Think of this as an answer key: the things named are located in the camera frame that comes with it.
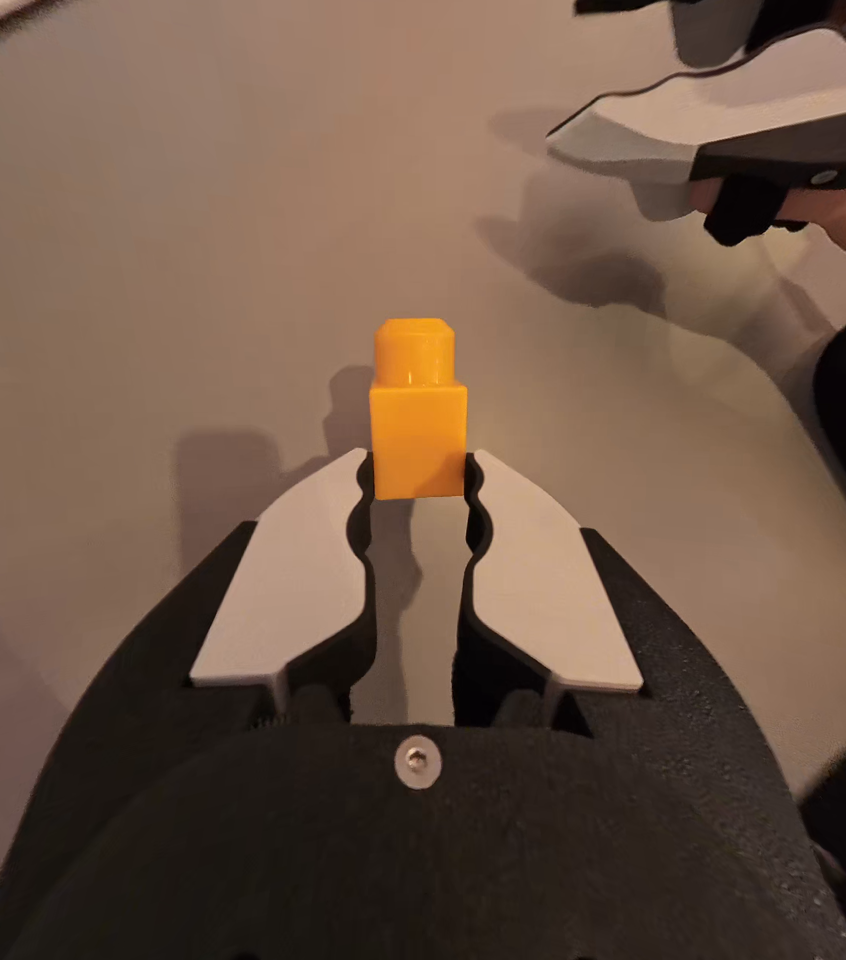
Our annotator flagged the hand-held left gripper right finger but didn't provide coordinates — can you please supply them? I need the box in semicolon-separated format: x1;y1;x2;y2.
456;450;645;727

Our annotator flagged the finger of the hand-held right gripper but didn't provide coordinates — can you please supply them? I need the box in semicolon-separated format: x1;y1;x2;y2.
573;0;765;70
546;28;846;224

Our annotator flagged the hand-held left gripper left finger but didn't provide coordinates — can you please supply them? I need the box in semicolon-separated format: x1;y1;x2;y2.
190;447;380;714

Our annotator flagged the orange mega block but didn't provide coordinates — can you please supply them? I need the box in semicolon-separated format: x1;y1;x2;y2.
369;317;469;500

